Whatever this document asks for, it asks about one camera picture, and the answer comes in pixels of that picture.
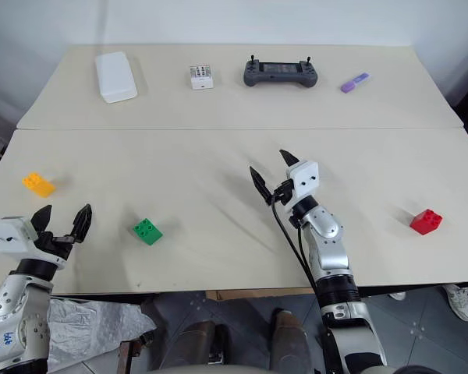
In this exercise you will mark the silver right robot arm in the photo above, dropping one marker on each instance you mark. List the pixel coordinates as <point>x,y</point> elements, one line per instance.
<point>327,228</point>

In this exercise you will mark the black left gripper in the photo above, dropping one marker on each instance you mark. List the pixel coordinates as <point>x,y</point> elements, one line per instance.
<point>56,247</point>

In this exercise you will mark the orange toy brick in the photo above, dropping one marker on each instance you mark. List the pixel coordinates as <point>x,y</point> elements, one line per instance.
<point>39,184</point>

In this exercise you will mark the crumpled silver plastic sheet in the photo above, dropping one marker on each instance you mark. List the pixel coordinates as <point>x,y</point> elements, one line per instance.
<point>89,327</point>

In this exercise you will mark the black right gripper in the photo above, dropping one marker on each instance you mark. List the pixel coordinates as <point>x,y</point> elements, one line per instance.
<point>284,192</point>

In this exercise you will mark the red toy brick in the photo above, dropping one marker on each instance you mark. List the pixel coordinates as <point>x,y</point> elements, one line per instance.
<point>425,223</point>

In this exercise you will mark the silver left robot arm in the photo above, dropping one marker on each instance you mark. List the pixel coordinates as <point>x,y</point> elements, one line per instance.
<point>8,296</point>

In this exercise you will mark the grey handheld remote controller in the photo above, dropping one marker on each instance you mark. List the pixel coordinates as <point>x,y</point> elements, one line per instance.
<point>279,74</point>

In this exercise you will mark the dark rounded brown shape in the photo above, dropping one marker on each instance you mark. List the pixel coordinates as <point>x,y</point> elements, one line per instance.
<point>290,339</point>

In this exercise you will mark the brown wooden stool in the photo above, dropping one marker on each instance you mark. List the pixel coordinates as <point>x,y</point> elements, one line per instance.
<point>129,356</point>

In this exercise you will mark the green toy brick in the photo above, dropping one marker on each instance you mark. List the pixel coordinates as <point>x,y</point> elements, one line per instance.
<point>147,231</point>

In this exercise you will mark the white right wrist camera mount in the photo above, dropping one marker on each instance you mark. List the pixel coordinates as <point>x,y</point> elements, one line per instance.
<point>305,180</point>

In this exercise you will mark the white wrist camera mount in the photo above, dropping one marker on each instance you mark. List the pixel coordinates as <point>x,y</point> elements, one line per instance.
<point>305,180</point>
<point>8,233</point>

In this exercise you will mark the white rectangular box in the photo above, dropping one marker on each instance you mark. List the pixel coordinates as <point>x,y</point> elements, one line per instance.
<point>115,78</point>

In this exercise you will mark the white sneaker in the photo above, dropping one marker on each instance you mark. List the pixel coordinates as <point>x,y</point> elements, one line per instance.
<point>397,295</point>
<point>459,302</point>

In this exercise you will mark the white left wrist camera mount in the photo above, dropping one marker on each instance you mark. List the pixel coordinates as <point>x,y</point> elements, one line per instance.
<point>8,233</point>

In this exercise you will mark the small white printed box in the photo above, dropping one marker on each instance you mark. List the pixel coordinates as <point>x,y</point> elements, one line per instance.
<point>201,77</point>

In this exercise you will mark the purple highlighter pen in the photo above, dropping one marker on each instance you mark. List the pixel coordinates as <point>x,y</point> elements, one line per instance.
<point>355,82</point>

